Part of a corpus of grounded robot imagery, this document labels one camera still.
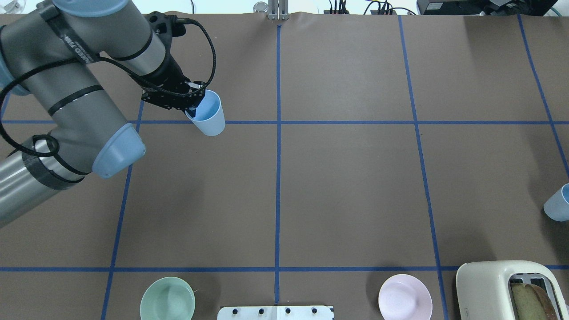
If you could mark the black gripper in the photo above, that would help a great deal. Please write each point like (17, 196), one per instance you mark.
(169, 71)

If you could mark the light blue cup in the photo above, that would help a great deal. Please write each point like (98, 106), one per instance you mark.
(208, 116)
(557, 206)

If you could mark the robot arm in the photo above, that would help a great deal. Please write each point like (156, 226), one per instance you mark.
(46, 54)

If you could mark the small metal tin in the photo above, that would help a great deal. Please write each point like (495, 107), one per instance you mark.
(260, 7)

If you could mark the green bowl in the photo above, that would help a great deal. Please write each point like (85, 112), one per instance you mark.
(169, 298)

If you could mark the pink bowl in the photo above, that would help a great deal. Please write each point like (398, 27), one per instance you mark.
(404, 297)

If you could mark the cream toaster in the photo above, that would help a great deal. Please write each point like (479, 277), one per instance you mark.
(484, 292)

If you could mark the bread slice in toaster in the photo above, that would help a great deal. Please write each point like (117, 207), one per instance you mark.
(532, 302)

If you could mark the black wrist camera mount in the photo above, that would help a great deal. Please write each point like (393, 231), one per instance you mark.
(166, 27)

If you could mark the aluminium frame post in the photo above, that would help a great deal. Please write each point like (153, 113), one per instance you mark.
(278, 10)

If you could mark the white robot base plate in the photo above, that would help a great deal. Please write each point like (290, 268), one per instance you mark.
(295, 312)

